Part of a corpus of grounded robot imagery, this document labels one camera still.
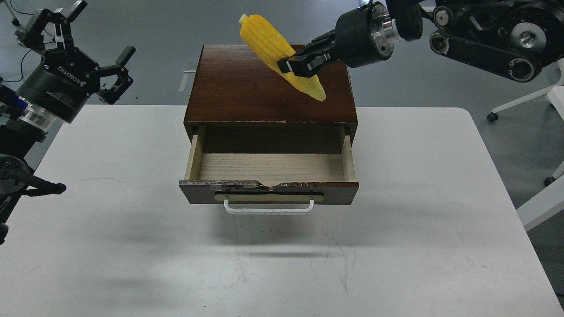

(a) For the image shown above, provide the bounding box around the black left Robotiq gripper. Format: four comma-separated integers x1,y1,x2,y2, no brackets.
16,0,137,124

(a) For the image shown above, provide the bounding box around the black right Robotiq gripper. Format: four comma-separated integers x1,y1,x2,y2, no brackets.
277,8,396,78

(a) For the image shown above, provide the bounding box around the yellow corn cob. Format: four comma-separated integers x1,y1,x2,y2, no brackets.
238,14,327,102

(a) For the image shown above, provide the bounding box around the wooden drawer with white handle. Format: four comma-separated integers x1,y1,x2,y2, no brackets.
179,125,359,205

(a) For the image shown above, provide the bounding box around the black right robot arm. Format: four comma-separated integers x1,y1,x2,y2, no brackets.
275,0,564,82

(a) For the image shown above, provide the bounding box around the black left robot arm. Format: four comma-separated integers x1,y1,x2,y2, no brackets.
0,0,135,243

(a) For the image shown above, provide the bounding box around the dark wooden drawer cabinet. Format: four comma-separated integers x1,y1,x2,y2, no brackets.
183,44,358,153

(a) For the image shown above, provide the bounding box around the black floor cable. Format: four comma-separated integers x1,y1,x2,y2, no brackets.
0,0,42,83

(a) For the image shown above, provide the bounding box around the white chair frame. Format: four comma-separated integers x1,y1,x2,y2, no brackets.
487,77,564,231

